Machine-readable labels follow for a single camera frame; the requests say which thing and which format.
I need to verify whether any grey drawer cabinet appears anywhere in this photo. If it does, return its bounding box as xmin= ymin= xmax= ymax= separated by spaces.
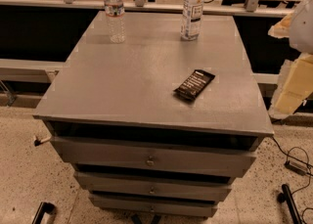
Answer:
xmin=32 ymin=10 xmax=275 ymax=219

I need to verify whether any bottom grey drawer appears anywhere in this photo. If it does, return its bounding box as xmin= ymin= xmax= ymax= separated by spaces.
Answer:
xmin=89 ymin=194 xmax=217 ymax=217

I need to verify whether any top grey drawer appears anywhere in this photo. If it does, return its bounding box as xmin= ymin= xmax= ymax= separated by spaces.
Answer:
xmin=51 ymin=137 xmax=256 ymax=177

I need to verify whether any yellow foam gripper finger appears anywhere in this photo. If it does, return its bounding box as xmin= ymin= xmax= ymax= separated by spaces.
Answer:
xmin=268 ymin=13 xmax=292 ymax=39
xmin=268 ymin=53 xmax=313 ymax=119

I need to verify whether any clear water bottle red label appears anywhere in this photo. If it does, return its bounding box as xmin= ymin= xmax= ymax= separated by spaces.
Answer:
xmin=104 ymin=0 xmax=125 ymax=43

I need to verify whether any middle grey drawer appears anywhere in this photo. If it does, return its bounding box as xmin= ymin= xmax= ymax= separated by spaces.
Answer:
xmin=74 ymin=172 xmax=231 ymax=202

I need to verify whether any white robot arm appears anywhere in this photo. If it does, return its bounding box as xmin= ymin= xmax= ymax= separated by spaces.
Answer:
xmin=268 ymin=0 xmax=313 ymax=119

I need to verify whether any grey metal rail frame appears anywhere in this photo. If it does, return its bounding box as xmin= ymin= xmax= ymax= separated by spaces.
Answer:
xmin=0 ymin=0 xmax=313 ymax=85

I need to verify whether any water bottle white label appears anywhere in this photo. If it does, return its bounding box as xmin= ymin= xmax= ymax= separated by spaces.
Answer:
xmin=180 ymin=0 xmax=204 ymax=40

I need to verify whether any black cylindrical leg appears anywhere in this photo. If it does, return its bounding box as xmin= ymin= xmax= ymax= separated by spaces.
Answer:
xmin=277 ymin=184 xmax=302 ymax=224

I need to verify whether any grey drawer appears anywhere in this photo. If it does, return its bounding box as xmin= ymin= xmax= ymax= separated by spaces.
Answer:
xmin=74 ymin=172 xmax=231 ymax=202
xmin=89 ymin=194 xmax=217 ymax=217
xmin=51 ymin=137 xmax=256 ymax=177

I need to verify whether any black power adapter with cable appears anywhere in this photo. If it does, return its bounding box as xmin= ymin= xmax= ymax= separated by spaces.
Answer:
xmin=271 ymin=136 xmax=313 ymax=224

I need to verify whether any black bracket on floor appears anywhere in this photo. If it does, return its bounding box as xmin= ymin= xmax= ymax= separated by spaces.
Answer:
xmin=31 ymin=202 xmax=56 ymax=224

